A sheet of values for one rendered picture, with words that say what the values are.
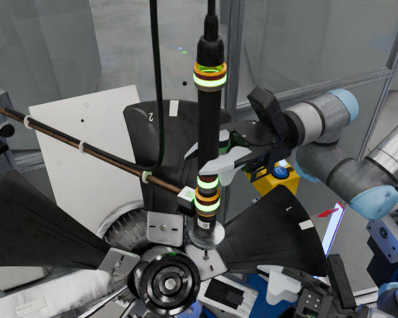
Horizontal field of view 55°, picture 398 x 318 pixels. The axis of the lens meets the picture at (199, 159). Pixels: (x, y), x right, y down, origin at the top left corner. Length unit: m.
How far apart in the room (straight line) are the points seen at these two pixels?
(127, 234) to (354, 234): 1.85
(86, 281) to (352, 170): 0.59
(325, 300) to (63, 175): 0.64
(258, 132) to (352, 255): 1.83
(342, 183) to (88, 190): 0.58
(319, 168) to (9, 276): 0.68
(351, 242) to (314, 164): 1.70
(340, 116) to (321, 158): 0.09
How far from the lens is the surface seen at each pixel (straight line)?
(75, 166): 0.97
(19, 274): 0.93
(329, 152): 0.80
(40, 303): 0.91
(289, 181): 1.17
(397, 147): 0.77
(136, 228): 0.88
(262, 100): 0.60
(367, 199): 0.74
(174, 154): 0.76
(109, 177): 0.98
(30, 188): 0.70
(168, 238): 0.78
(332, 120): 0.75
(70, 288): 0.90
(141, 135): 0.80
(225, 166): 0.59
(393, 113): 3.68
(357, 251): 2.45
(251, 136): 0.64
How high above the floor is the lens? 1.87
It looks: 42 degrees down
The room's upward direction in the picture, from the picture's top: straight up
